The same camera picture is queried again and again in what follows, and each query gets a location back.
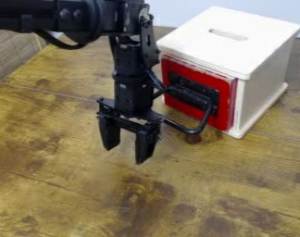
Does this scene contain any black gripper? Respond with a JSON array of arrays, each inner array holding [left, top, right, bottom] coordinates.
[[98, 43, 161, 165]]

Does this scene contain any red drawer with black handle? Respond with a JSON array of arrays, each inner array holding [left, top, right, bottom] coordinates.
[[161, 54, 238, 131]]

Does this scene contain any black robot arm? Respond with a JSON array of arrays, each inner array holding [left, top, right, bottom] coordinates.
[[0, 0, 164, 163]]

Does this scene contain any white wooden drawer cabinet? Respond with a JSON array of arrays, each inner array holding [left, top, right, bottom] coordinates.
[[158, 6, 300, 139]]

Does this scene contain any wooden panel at left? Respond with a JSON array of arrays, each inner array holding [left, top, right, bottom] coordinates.
[[0, 31, 47, 81]]

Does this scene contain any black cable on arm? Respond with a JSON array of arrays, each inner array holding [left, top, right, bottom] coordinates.
[[34, 29, 101, 51]]

